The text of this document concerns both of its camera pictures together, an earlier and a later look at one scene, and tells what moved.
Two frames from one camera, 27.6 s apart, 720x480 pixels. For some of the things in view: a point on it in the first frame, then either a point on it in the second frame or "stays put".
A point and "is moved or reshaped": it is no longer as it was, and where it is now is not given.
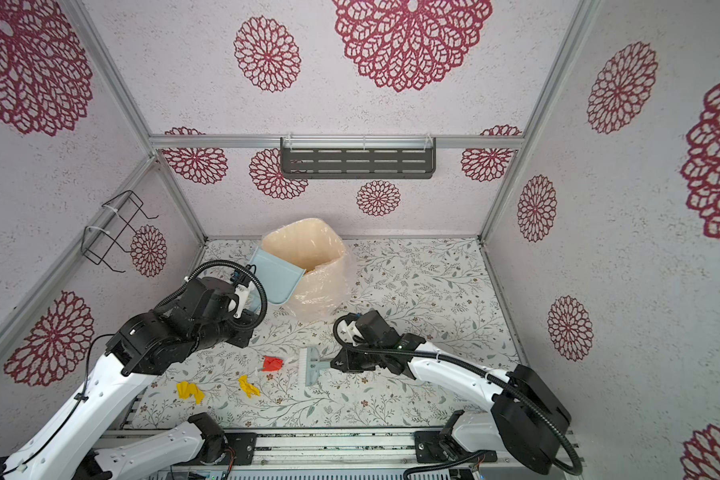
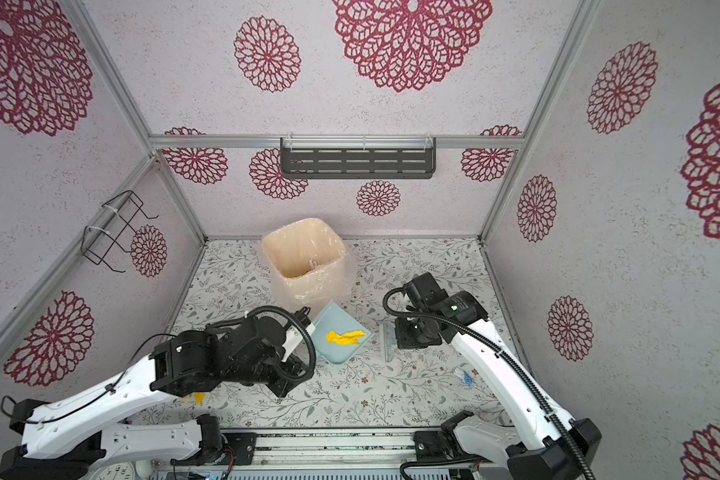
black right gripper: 348,364 → 403,339
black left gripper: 247,324 → 293,366
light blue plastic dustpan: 280,279 → 337,333
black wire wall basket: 114,218 stays put
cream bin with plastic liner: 328,286 stays put
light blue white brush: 309,365 is moved or reshaped
